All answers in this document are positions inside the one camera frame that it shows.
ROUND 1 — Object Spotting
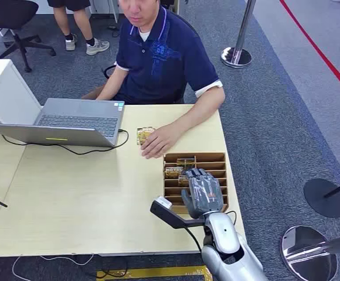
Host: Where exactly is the person's left hand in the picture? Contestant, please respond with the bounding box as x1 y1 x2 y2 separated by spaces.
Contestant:
140 124 184 160

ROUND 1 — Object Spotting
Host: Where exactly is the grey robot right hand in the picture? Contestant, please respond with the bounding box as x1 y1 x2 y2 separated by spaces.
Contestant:
181 167 225 220

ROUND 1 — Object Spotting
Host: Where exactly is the gold card with dark print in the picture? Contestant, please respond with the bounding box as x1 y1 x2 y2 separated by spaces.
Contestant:
136 126 156 146

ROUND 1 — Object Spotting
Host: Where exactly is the gold card with white lettering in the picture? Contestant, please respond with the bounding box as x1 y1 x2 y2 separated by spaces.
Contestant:
164 166 184 180

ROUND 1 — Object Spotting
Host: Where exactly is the wooden slotted card holder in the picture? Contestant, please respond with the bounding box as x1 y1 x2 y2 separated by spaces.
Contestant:
162 152 230 215

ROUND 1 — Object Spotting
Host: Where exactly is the seated person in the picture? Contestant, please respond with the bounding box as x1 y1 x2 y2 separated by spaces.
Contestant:
96 0 226 160

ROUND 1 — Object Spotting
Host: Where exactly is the standing person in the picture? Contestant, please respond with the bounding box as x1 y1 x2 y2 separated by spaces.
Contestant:
47 0 110 57

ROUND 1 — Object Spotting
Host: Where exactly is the silver laptop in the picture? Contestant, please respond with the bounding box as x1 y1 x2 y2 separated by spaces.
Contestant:
0 97 125 149

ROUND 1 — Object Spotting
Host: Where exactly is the chrome stanchion with wide base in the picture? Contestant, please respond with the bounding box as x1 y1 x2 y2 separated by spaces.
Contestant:
279 225 340 281

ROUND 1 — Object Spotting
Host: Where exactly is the black stanchion base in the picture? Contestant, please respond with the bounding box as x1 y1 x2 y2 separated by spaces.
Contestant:
303 175 340 219

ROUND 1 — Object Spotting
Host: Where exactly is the white box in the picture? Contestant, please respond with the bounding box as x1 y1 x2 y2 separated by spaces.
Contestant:
0 59 43 126

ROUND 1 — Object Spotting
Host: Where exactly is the black office chair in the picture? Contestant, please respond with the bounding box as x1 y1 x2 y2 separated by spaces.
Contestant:
0 0 57 74

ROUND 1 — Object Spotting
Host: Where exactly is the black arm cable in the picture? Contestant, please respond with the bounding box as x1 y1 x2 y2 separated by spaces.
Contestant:
184 226 202 253

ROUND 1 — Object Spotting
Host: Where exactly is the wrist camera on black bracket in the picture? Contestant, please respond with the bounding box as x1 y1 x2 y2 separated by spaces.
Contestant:
150 196 206 230

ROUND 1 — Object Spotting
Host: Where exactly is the yellow floor tape frame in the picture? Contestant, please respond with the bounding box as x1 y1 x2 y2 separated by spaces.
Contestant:
96 265 213 281

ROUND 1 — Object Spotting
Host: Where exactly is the black laptop cable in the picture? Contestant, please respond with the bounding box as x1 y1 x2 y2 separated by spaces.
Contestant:
1 128 130 156

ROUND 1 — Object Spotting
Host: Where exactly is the chrome stanchion post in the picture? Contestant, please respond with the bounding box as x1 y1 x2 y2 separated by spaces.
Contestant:
220 0 257 70

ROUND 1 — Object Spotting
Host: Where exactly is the black floor cable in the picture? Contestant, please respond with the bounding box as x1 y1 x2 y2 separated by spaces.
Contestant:
76 255 129 280

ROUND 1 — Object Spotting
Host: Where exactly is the white cable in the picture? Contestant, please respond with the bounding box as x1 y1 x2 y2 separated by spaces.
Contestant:
11 253 94 281

